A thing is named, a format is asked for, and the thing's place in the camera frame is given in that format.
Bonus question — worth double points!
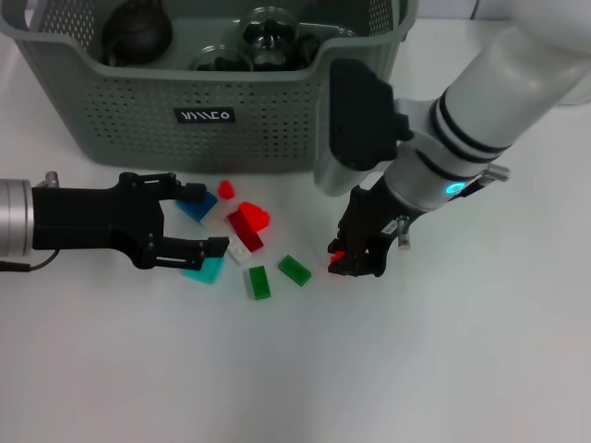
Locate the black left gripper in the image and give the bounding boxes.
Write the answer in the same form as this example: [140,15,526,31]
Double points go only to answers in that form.
[30,172,231,271]

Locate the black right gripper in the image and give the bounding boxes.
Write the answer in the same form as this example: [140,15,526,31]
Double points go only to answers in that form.
[326,177,404,279]

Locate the green toy brick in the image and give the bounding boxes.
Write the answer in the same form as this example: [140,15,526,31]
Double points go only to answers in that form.
[243,265,273,301]
[277,254,313,287]

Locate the cyan toy brick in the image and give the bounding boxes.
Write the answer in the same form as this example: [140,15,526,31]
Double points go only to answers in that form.
[181,256,226,286]

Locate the white toy brick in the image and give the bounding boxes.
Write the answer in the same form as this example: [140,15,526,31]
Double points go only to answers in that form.
[225,234,254,265]
[200,202,235,230]

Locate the grey perforated plastic storage bin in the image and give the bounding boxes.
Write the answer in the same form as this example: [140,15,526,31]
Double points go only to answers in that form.
[0,0,420,174]

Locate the blue toy brick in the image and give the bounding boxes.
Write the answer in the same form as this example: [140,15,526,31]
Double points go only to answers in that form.
[175,191,219,222]

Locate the dark red toy brick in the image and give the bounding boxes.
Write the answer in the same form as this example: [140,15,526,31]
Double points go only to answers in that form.
[227,210,265,253]

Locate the large bright red toy brick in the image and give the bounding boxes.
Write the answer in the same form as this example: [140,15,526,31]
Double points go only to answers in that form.
[237,200,272,234]

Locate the black round teapot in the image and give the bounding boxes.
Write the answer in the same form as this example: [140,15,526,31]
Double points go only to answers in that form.
[100,0,175,66]

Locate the right gripper cable with plug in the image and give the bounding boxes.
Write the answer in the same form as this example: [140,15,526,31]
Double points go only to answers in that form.
[395,164,512,251]

